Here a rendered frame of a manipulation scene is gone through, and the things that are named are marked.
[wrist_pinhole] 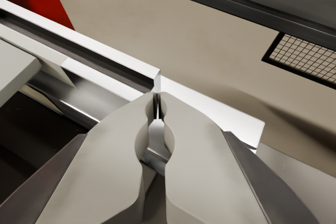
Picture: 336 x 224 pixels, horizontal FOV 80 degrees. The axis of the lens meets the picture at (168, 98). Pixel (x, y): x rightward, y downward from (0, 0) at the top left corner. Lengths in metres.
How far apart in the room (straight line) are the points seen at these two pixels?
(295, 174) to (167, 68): 1.18
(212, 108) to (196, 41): 1.41
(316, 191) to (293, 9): 0.23
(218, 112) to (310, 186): 0.16
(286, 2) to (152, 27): 1.37
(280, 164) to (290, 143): 1.08
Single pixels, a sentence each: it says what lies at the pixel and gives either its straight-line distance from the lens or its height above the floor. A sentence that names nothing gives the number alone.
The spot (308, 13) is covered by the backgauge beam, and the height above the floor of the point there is 0.93.
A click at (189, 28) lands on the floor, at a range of 1.65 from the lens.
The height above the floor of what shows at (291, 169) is 0.88.
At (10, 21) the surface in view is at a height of 0.99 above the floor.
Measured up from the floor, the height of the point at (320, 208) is 0.87.
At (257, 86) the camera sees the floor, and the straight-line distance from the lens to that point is 1.44.
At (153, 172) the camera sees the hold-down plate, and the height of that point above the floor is 0.90.
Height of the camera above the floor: 1.11
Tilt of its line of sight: 62 degrees down
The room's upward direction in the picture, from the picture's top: 2 degrees clockwise
